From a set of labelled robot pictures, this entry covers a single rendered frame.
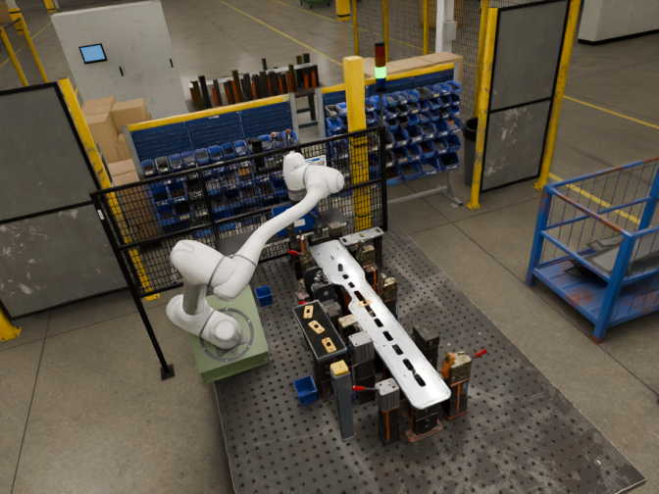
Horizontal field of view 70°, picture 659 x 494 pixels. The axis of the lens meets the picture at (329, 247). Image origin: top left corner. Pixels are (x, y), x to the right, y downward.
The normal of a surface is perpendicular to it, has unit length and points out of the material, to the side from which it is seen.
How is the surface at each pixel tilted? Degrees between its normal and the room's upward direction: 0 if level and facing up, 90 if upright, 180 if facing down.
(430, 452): 0
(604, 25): 90
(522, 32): 90
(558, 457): 0
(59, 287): 94
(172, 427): 0
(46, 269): 91
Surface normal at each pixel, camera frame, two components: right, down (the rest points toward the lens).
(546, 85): 0.37, 0.50
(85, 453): -0.09, -0.83
